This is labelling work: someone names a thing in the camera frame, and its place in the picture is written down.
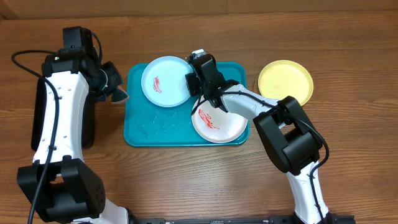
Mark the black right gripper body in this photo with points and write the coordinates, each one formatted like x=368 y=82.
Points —
x=201 y=88

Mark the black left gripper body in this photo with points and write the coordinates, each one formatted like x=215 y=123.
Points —
x=108 y=80

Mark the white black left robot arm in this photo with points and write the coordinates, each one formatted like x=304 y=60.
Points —
x=58 y=184

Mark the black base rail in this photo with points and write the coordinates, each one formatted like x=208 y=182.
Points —
x=278 y=219

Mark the black rectangular water tray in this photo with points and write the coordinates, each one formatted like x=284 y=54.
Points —
x=88 y=123

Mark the pink green scrub sponge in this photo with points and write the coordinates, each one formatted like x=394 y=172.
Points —
x=119 y=96

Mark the yellow plate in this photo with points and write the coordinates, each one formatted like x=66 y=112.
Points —
x=283 y=78

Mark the light blue plate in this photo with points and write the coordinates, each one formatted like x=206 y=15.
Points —
x=163 y=81

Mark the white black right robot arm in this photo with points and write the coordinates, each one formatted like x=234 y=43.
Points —
x=290 y=139

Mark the white plate with red stain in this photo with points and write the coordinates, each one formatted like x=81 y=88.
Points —
x=219 y=127

